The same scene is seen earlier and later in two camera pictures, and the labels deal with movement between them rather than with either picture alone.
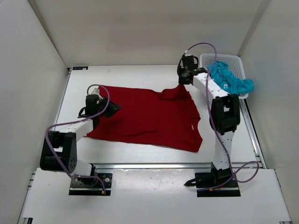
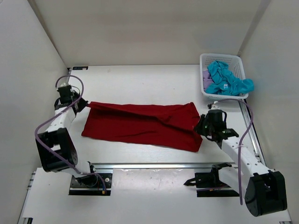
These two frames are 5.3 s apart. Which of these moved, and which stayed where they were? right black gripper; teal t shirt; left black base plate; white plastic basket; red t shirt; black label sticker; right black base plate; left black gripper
Moved: right black gripper; red t shirt; left black gripper
Stayed: black label sticker; left black base plate; teal t shirt; right black base plate; white plastic basket
